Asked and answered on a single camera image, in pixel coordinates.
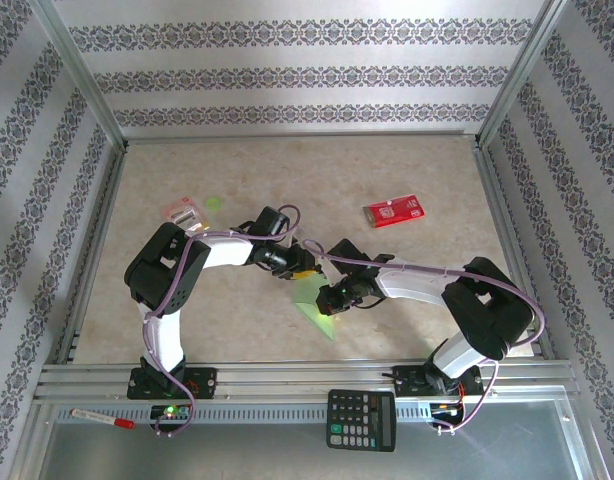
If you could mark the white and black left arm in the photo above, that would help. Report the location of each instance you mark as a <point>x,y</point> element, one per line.
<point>162,270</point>

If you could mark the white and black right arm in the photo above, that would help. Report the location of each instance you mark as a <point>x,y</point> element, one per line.
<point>487,310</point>

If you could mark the green clear tape roll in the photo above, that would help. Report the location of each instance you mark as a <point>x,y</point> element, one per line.
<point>214,204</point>

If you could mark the red flat packet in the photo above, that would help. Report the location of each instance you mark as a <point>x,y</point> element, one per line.
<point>394,212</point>

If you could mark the black desk calculator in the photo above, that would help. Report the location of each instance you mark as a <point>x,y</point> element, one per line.
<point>362,420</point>

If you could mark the pink stapler blister pack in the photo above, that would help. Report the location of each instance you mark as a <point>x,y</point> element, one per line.
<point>179,212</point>

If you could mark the controller board with green light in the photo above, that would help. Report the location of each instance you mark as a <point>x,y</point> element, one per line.
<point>169,412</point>

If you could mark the white marker with red cap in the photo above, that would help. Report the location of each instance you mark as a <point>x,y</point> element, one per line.
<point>99,417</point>

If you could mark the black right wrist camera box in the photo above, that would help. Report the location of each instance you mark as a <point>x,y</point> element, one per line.
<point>351,255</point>

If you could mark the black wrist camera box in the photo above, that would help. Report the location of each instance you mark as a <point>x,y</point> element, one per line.
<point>271,221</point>
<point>351,255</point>

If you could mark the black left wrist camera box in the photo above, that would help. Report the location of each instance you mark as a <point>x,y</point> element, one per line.
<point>271,221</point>

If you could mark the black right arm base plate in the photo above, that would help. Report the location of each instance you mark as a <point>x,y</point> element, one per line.
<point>407,382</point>

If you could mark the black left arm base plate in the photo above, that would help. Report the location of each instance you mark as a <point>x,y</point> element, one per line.
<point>207,382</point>

